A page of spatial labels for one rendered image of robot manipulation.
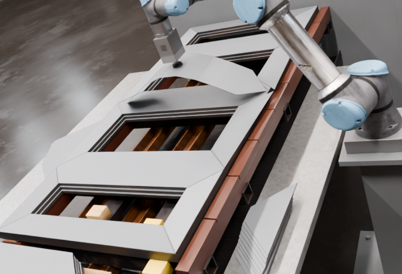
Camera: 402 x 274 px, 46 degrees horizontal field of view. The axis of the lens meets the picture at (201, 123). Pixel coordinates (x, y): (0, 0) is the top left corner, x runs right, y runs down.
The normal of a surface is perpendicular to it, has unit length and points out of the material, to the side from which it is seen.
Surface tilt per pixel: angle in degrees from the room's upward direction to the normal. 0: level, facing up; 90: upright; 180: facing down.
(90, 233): 0
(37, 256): 0
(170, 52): 90
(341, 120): 95
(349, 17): 90
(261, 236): 0
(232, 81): 31
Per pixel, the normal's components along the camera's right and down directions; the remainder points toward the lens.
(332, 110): -0.54, 0.64
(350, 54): -0.40, 0.59
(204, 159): -0.33, -0.81
